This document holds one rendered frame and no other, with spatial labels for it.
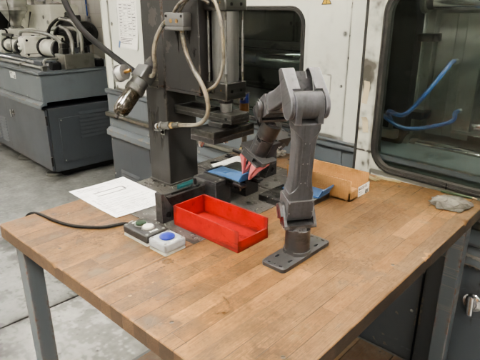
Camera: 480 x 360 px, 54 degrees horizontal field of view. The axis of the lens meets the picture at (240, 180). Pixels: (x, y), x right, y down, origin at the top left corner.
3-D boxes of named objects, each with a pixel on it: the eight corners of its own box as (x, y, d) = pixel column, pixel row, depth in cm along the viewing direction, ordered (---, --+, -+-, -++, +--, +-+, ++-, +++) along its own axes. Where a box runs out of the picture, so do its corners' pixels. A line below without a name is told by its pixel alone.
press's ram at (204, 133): (216, 155, 137) (214, 51, 127) (161, 139, 154) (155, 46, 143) (256, 143, 150) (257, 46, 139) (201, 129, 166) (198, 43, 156)
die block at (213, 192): (216, 208, 144) (216, 186, 142) (194, 200, 150) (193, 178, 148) (258, 191, 158) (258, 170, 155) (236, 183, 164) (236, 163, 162)
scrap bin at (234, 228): (238, 253, 118) (238, 232, 116) (173, 224, 134) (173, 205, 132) (268, 237, 126) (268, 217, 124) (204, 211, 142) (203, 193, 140)
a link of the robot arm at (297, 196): (278, 213, 119) (288, 88, 104) (303, 210, 120) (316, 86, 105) (286, 226, 114) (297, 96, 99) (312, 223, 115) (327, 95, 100)
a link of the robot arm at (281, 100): (254, 98, 130) (286, 60, 100) (285, 98, 132) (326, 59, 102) (258, 142, 129) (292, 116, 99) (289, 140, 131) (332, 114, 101)
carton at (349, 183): (348, 204, 149) (351, 181, 147) (286, 186, 165) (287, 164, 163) (368, 193, 158) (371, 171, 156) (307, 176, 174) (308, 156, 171)
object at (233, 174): (242, 183, 141) (242, 174, 140) (207, 172, 150) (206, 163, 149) (257, 178, 145) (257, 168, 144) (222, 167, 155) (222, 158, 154)
